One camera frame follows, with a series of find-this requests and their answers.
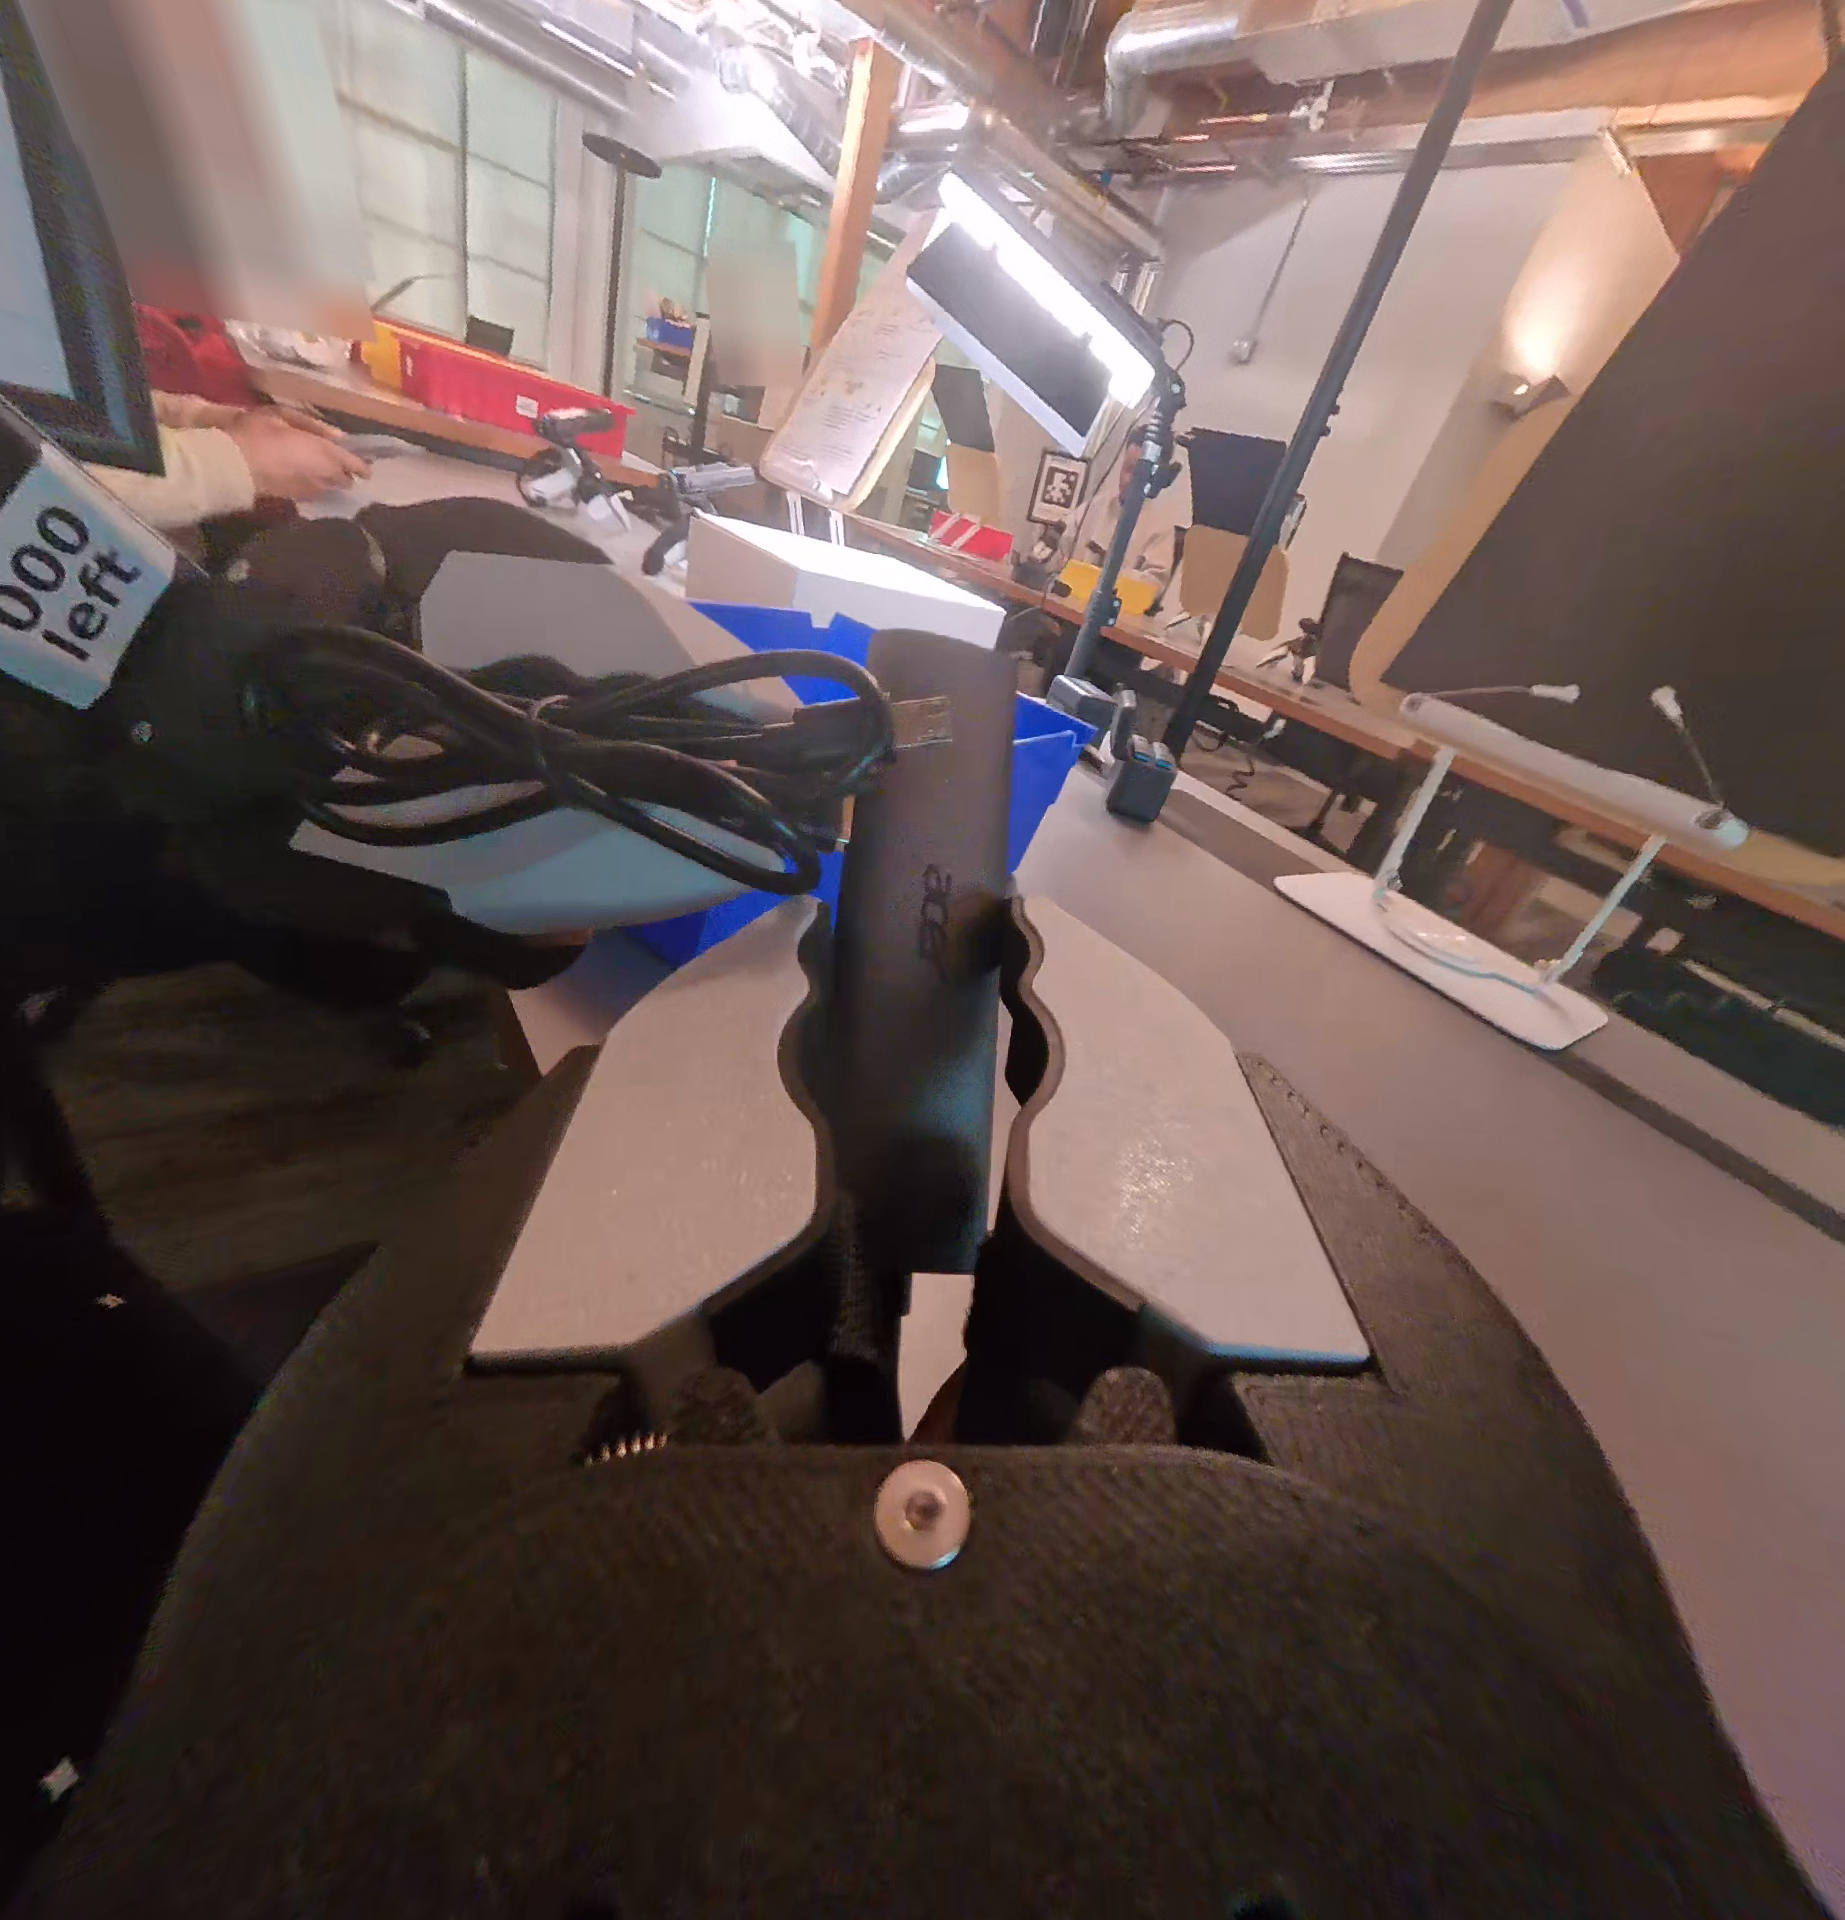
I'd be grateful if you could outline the black boom pole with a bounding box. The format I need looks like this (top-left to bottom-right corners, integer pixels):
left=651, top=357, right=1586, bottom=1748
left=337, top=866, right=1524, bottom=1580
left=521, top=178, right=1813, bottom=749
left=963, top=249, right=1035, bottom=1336
left=1158, top=0, right=1519, bottom=758

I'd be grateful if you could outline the red plastic bin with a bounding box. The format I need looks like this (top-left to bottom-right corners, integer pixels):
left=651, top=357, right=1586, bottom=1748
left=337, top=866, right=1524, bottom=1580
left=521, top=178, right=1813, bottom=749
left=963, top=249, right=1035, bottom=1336
left=371, top=320, right=599, bottom=425

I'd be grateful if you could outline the black screen panel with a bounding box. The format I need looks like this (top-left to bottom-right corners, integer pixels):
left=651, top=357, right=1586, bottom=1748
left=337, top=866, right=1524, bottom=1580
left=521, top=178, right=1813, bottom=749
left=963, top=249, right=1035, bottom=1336
left=1186, top=426, right=1291, bottom=541

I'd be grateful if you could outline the black usb cable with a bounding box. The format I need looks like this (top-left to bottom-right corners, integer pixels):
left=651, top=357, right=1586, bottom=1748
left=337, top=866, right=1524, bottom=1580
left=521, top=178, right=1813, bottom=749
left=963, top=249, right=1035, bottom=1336
left=246, top=621, right=958, bottom=899

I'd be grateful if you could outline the grey hand tool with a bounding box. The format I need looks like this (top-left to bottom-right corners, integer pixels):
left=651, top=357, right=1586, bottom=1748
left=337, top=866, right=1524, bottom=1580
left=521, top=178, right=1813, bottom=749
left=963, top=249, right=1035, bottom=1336
left=642, top=463, right=760, bottom=578

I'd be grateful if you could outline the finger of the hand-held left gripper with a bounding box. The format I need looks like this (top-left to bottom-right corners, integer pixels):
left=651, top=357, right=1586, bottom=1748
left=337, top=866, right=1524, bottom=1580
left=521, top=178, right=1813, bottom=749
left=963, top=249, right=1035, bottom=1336
left=289, top=792, right=823, bottom=938
left=416, top=549, right=804, bottom=723

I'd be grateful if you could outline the another person's forearm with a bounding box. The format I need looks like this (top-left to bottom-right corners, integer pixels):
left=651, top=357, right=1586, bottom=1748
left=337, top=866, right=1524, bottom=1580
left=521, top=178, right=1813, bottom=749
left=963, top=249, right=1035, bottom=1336
left=81, top=391, right=256, bottom=526

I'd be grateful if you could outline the blue plastic bin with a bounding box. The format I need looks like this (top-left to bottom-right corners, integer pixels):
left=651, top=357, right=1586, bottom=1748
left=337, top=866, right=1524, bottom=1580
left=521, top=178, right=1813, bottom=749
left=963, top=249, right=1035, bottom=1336
left=630, top=599, right=1100, bottom=969

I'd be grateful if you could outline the large black board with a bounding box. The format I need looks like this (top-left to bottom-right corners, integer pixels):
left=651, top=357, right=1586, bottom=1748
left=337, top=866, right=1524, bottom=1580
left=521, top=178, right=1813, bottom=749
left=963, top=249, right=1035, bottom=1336
left=1380, top=22, right=1845, bottom=860

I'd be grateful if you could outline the black white device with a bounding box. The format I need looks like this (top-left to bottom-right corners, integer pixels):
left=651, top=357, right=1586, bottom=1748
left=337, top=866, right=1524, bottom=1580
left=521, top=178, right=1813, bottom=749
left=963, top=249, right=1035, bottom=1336
left=516, top=405, right=639, bottom=522

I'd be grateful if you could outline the black framed monitor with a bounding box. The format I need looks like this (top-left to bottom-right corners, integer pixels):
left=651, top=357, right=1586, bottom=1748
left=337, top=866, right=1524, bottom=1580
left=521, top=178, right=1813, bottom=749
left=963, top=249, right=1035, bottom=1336
left=0, top=0, right=166, bottom=480

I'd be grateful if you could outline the black office chair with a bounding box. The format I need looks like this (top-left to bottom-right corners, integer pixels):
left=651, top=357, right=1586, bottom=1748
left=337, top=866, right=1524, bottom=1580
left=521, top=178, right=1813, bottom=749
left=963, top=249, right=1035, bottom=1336
left=1311, top=555, right=1404, bottom=693

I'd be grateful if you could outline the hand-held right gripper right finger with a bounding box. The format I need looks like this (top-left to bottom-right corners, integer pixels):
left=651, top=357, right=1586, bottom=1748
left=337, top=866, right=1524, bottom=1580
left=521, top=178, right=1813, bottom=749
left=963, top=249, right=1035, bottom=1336
left=997, top=891, right=1378, bottom=1370

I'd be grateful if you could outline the red fabric bag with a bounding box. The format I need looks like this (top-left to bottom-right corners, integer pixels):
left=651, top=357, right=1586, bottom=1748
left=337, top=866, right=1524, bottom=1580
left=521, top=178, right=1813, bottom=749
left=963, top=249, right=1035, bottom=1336
left=136, top=299, right=265, bottom=407

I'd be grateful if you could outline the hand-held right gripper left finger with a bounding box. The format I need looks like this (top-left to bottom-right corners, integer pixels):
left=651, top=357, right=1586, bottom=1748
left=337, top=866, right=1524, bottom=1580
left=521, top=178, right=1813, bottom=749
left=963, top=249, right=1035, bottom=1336
left=470, top=899, right=840, bottom=1370

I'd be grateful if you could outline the led light panel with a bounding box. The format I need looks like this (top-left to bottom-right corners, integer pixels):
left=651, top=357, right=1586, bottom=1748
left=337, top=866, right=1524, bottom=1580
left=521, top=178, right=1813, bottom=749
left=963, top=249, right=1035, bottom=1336
left=904, top=167, right=1170, bottom=453

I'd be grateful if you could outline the white cardboard box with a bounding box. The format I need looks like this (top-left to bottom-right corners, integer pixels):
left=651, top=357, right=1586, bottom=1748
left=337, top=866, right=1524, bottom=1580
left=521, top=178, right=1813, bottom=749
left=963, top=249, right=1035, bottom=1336
left=687, top=512, right=1009, bottom=648

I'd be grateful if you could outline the white metal stand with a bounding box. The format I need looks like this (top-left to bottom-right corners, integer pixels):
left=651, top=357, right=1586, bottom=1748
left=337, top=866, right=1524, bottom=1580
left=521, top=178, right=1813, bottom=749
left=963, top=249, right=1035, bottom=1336
left=1276, top=682, right=1755, bottom=1051

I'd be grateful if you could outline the black light stand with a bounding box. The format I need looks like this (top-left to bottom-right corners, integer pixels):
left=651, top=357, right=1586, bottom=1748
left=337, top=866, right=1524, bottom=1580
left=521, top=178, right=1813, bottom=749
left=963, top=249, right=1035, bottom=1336
left=1065, top=367, right=1186, bottom=706

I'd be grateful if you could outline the paper chart board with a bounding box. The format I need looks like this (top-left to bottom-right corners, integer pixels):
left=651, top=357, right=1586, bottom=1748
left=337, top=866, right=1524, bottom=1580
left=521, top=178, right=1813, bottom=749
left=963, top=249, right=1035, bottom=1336
left=761, top=285, right=945, bottom=510

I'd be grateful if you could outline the long wooden desk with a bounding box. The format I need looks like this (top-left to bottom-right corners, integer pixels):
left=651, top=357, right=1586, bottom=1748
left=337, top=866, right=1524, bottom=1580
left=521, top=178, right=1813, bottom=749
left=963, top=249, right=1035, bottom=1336
left=847, top=510, right=1845, bottom=962

